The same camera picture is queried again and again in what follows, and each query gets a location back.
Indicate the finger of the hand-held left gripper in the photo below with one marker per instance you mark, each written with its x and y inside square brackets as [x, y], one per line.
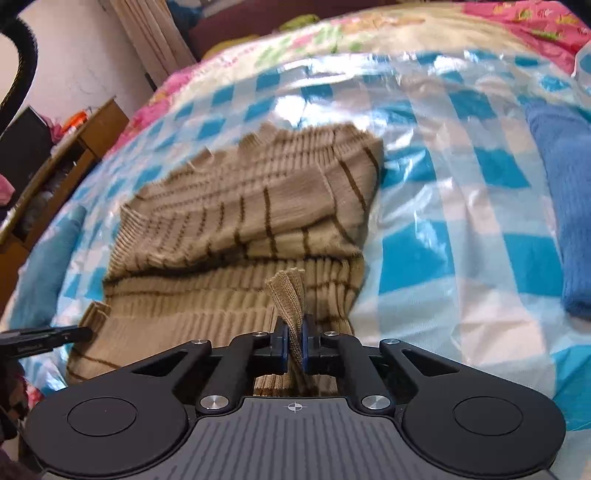
[76, 333]

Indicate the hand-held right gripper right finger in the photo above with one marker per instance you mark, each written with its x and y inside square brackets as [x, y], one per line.
[308, 344]

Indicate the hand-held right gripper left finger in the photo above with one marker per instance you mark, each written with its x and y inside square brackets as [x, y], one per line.
[281, 344]

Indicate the beige brown-striped knit sweater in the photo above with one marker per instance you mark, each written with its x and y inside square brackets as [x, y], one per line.
[207, 221]

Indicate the dark cloth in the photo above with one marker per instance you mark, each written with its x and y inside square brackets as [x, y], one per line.
[9, 415]

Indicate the teal fleece blanket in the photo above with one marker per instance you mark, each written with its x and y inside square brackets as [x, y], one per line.
[41, 263]

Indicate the pink cloth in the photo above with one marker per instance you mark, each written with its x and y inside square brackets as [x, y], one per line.
[4, 189]

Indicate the blue white checked plastic sheet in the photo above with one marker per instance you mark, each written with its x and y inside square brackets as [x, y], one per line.
[461, 230]

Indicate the black box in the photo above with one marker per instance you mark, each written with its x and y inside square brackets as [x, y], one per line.
[23, 143]

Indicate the wooden desk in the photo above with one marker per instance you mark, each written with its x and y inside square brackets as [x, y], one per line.
[99, 134]

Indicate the orange item on desk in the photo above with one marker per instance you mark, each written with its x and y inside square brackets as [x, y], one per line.
[75, 120]

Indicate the blue towel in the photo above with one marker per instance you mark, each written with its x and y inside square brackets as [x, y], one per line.
[568, 207]

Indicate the beige curtain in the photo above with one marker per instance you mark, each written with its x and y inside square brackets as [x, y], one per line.
[147, 32]

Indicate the dark purple pillow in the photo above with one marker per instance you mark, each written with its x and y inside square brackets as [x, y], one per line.
[231, 37]

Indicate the pink floral bedspread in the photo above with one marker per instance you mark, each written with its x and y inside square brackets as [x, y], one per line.
[415, 32]

